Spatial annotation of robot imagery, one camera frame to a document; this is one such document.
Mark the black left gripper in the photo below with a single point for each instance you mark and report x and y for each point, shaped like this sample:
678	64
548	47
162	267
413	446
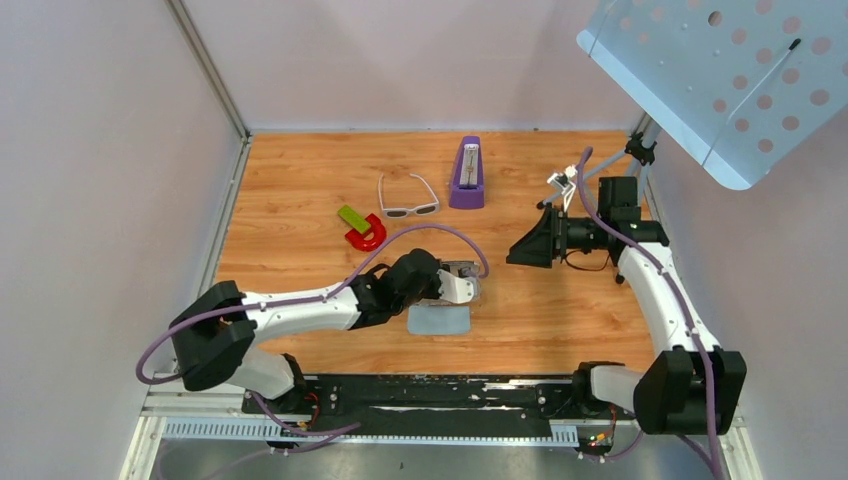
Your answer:
434	291

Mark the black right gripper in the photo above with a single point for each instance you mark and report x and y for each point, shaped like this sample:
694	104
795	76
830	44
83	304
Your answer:
536	247

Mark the light blue cleaning cloth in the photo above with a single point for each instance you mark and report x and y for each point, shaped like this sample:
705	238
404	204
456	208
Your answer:
439	320

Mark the white frame sunglasses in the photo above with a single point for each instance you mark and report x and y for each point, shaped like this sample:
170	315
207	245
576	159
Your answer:
413	196

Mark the flag pattern glasses case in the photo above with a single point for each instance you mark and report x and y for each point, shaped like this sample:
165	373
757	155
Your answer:
431	297

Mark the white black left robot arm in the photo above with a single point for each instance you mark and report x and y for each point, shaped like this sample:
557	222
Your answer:
216	337

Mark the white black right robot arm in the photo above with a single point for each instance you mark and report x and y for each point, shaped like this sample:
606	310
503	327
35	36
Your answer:
694	384

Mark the red plastic piece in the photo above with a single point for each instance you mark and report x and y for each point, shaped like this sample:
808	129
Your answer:
371	239

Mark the green rectangular block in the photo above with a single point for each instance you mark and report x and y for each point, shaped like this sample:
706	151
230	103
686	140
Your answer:
353	219

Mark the purple metronome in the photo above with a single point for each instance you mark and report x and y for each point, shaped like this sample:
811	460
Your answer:
467	182

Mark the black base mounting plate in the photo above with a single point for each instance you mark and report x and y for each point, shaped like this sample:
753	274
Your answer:
420	406

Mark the light blue music stand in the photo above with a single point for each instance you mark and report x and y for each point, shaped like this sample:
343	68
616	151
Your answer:
751	101

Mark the aluminium frame rail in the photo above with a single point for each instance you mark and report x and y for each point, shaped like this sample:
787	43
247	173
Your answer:
206	435

